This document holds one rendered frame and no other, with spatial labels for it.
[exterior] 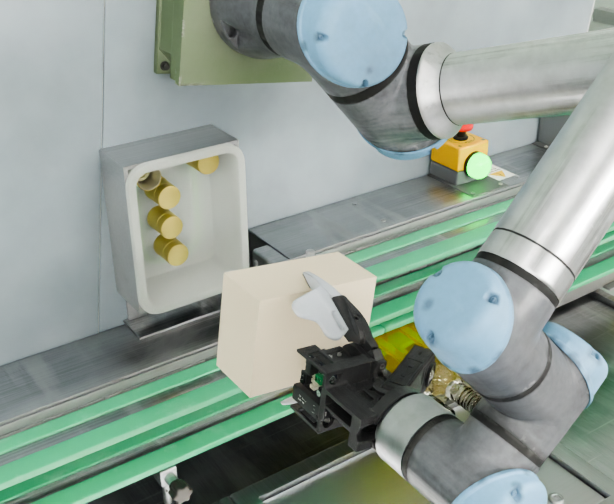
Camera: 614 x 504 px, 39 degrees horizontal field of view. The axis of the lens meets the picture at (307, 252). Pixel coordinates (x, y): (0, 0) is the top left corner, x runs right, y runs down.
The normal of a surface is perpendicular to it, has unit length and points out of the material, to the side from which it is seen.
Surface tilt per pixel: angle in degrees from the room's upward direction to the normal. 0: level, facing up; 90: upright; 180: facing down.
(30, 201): 0
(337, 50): 8
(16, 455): 90
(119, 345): 90
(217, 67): 2
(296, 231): 90
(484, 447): 78
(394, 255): 90
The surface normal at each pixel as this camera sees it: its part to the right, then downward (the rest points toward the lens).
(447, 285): -0.55, -0.49
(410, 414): -0.29, -0.73
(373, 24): 0.47, 0.34
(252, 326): -0.81, 0.15
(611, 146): 0.01, -0.14
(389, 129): -0.34, 0.84
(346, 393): 0.11, -0.91
